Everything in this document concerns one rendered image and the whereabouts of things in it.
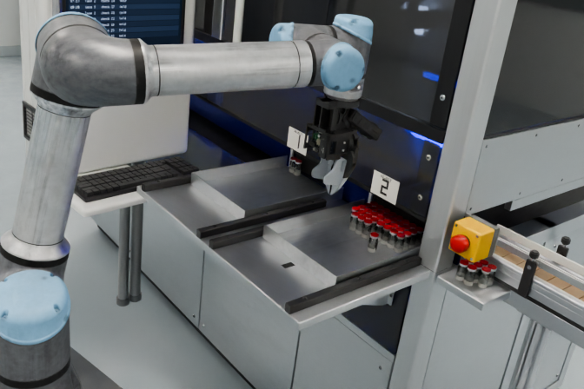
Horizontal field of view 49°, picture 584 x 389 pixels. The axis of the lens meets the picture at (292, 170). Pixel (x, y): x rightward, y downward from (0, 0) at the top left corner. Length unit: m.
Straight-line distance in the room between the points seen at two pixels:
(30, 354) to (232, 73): 0.53
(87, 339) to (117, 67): 1.84
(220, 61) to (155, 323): 1.88
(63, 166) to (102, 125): 0.91
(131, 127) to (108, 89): 1.13
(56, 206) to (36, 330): 0.21
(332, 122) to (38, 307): 0.61
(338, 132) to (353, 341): 0.75
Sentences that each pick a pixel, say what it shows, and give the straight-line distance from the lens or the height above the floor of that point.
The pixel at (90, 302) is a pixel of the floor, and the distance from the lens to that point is 2.85.
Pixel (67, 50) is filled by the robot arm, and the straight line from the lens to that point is 0.95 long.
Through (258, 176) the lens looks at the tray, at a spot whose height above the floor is 0.88.
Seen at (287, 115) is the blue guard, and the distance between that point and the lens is 1.81.
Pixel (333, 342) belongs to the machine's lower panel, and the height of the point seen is 0.50.
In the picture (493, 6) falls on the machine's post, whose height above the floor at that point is 1.49.
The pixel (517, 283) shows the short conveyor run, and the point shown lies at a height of 0.90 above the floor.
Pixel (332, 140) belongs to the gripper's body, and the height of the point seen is 1.22.
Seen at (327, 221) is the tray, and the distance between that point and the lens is 1.66.
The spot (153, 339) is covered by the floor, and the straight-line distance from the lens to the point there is 2.63.
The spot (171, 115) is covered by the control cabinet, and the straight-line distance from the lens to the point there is 2.13.
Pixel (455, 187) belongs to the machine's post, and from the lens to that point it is 1.44.
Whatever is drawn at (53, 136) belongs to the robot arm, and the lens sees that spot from 1.08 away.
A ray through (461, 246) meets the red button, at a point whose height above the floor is 1.00.
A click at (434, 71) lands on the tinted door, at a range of 1.45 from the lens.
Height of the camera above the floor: 1.62
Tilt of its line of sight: 22 degrees down
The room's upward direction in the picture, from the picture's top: 7 degrees clockwise
